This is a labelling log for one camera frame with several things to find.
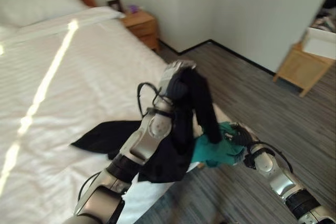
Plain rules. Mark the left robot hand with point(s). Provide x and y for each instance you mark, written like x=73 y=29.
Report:
x=170 y=79

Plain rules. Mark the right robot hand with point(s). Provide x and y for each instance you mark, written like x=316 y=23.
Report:
x=240 y=135

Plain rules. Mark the teal green garment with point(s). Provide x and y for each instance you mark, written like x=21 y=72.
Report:
x=215 y=150

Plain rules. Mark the black garment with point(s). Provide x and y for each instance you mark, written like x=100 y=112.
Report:
x=181 y=134

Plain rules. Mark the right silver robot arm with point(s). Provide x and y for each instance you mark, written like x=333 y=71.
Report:
x=283 y=176

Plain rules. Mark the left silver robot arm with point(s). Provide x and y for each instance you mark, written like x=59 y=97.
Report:
x=126 y=161

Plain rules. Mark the white bed duvet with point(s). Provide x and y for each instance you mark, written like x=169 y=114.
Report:
x=68 y=98

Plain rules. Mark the white laundry basket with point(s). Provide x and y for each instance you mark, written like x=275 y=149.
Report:
x=319 y=42

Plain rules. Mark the clothes pile in basket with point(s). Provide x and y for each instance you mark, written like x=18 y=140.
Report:
x=326 y=16

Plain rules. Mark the wooden nightstand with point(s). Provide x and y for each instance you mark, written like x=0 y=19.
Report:
x=141 y=26

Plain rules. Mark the purple small object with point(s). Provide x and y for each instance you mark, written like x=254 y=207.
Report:
x=133 y=8

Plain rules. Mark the light wooden side table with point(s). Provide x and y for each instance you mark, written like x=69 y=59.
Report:
x=302 y=68

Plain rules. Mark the dark picture frame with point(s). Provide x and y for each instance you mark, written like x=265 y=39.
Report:
x=115 y=4

